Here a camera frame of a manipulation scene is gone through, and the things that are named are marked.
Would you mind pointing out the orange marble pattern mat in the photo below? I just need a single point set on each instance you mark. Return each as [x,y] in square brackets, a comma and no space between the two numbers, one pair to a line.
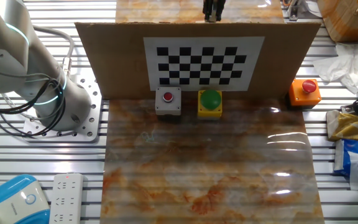
[166,11]
[197,171]

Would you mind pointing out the crumpled white tissue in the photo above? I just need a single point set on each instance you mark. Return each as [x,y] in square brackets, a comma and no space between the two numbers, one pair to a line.
[343,65]

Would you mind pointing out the orange box red mushroom button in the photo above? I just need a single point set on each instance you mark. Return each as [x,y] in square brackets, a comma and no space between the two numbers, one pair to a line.
[301,98]

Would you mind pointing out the brown cardboard wall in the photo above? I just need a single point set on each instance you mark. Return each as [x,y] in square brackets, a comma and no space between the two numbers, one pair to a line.
[117,62]

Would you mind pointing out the gold foil packet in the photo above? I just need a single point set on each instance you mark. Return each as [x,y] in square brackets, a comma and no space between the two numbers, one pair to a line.
[353,127]

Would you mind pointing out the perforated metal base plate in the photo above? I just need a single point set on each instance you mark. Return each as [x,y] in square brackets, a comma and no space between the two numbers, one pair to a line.
[89,124]

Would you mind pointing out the white power strip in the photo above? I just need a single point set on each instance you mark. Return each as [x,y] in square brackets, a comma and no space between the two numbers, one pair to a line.
[65,199]

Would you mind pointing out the black white checkerboard sheet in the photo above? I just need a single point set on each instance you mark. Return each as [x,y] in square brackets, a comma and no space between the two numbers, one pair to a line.
[204,42]

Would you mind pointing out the blue white plastic device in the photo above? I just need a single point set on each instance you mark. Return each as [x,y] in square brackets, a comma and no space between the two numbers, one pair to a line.
[11,202]

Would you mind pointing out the grey box red flat button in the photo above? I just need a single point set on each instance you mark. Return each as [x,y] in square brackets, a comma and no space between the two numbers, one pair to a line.
[168,107]

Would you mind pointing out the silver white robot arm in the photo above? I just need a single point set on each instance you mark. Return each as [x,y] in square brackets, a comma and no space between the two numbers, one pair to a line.
[8,46]

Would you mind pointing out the yellow box green mushroom button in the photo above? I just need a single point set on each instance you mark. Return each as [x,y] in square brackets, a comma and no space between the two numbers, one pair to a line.
[210,99]

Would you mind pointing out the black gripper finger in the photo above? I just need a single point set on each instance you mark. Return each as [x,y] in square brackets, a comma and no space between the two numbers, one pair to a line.
[208,9]
[220,9]

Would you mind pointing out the brown cardboard box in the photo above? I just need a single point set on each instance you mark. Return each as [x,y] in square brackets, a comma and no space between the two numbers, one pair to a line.
[343,21]

